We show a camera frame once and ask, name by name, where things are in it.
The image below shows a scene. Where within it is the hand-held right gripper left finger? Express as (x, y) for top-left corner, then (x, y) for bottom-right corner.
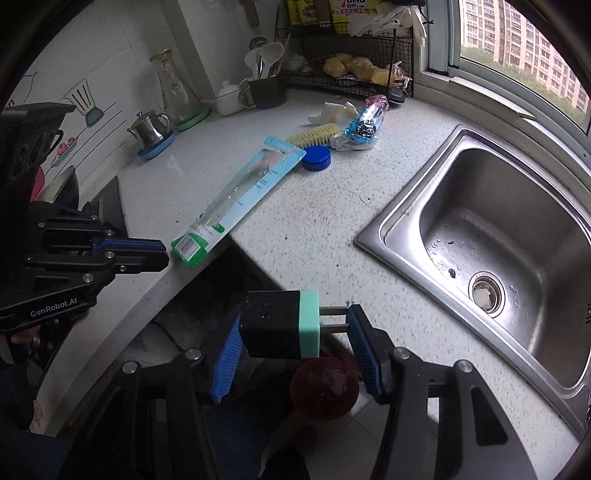
(60, 315), (244, 480)

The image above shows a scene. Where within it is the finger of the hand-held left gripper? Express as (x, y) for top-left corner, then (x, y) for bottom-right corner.
(90, 234), (169, 256)
(92, 251), (171, 288)

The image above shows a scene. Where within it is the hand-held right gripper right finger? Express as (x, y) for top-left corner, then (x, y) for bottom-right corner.
(346, 304), (525, 480)

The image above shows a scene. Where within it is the black green plug adapter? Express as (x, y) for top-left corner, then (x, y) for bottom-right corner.
(240, 290), (352, 360)

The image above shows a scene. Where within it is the toothbrush package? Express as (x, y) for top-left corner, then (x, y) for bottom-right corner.
(171, 135), (307, 268)

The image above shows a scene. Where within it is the white glove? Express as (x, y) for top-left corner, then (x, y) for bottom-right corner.
(308, 102), (358, 126)

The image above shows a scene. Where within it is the person's left hand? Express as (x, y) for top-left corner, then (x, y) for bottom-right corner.
(9, 330), (43, 352)

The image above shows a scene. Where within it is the black stove top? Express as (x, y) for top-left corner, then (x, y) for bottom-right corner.
(78, 178), (127, 236)

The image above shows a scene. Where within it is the blue saucer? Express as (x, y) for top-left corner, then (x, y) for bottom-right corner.
(137, 130), (176, 161)

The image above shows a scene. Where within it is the small steel pot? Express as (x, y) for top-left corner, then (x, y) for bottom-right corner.
(127, 111), (171, 147)

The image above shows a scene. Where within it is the green tray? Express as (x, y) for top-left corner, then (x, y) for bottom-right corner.
(173, 105), (211, 131)

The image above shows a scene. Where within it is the glass carafe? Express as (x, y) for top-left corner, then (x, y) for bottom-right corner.
(148, 48), (201, 123)

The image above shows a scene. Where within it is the white ceramic lidded jar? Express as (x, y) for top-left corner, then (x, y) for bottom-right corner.
(215, 80), (245, 116)

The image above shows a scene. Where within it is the stainless steel sink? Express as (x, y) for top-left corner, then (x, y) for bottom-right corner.
(355, 124), (591, 439)

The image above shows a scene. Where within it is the blue round lid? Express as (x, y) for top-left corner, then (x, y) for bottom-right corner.
(301, 145), (332, 172)

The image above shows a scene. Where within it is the dark utensil mug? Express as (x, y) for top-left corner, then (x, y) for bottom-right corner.
(239, 73), (287, 110)

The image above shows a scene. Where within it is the yellow bristle scrub brush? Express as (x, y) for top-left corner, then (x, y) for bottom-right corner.
(285, 124), (340, 148)

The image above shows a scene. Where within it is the white plastic spoon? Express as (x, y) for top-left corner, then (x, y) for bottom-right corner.
(245, 48), (264, 79)

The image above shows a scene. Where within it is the clear blue pink plastic bag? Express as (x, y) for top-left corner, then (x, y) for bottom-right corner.
(329, 95), (391, 153)

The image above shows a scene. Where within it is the ginger root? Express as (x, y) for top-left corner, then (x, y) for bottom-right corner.
(323, 53), (354, 77)
(346, 56), (402, 86)

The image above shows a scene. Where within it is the clear crumpled plastic bag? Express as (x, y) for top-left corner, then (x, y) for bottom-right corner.
(388, 62), (413, 92)

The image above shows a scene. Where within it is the white hanging plastic bag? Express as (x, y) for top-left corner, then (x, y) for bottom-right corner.
(348, 4), (411, 38)

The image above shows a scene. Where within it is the window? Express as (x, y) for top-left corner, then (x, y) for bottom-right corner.
(416, 0), (591, 153)

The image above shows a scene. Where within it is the black wire rack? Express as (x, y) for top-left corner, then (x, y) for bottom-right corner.
(274, 0), (414, 100)

